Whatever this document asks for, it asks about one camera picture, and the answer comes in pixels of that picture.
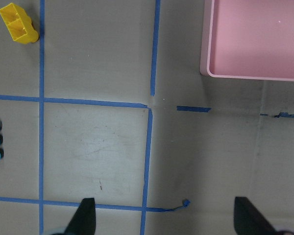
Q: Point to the pink plastic box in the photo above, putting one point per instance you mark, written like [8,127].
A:
[248,39]

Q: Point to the yellow toy block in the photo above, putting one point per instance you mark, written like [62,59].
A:
[19,24]

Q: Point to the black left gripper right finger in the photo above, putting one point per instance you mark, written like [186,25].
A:
[248,220]

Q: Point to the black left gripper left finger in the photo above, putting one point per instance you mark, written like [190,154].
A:
[83,221]

